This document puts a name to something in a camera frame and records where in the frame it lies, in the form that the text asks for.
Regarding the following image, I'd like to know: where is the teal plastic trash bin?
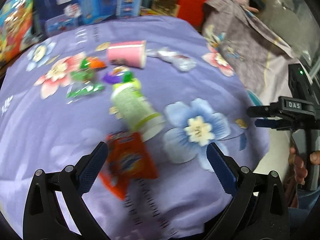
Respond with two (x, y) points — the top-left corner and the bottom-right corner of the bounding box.
(247, 89), (263, 106)

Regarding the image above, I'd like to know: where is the person right hand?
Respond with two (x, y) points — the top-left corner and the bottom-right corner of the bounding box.
(290, 147), (320, 185)

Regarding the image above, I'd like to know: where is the red orange snack packet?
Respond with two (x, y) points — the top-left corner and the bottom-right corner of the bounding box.
(99, 132), (158, 200)

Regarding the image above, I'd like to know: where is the grey cartoon print garment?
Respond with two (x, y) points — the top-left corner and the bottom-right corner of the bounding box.
(202, 0), (299, 104)

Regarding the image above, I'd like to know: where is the white green supplement bottle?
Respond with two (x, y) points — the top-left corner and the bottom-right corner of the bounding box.
(111, 78), (165, 141)

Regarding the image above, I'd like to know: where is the clear plastic wrapper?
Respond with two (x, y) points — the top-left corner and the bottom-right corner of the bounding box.
(146, 47), (196, 72)

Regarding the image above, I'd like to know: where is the green candy wrapper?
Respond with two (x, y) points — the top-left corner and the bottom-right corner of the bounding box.
(66, 69), (105, 100)

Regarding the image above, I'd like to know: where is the purple green wrapper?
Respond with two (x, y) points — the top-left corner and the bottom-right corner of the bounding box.
(102, 66), (134, 85)

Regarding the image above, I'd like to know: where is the orange green snack wrapper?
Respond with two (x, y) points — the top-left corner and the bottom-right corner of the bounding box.
(79, 57), (106, 69)

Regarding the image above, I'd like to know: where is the pink paper cup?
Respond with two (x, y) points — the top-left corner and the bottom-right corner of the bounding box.
(106, 40), (147, 69)

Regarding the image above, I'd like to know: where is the colourful toy box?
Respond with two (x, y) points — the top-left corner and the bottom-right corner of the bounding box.
(1, 0), (38, 66)

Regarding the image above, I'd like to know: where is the blue toy box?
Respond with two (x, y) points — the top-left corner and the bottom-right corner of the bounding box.
(33, 0), (142, 38)

